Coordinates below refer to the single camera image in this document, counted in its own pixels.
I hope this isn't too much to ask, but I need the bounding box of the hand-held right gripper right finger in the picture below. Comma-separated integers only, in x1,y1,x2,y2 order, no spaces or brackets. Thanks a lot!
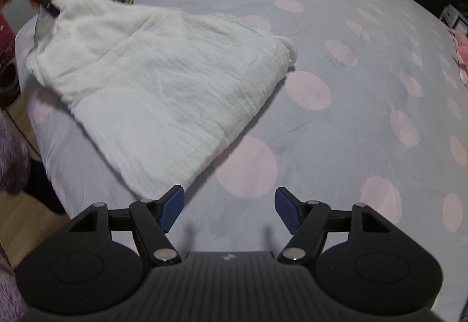
274,187,389,265

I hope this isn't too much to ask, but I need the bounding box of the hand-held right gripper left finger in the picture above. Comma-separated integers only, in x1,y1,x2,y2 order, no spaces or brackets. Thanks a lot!
68,185,185,266

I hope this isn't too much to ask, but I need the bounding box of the white crinkled cloth garment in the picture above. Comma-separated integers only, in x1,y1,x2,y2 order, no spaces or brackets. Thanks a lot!
25,0,298,200

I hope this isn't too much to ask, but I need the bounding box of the dark red patterned object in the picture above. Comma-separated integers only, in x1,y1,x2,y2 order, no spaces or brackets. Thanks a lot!
0,0,20,108

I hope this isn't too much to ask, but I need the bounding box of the grey pink polka-dot bed sheet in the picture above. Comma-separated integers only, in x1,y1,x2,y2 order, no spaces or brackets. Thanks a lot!
15,0,468,260

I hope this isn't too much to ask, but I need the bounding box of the purple fuzzy garment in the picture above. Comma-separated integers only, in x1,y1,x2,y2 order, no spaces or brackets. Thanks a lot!
0,108,33,322

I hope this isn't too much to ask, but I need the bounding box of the pink pillow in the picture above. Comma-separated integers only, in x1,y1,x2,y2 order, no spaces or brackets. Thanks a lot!
448,28,468,88

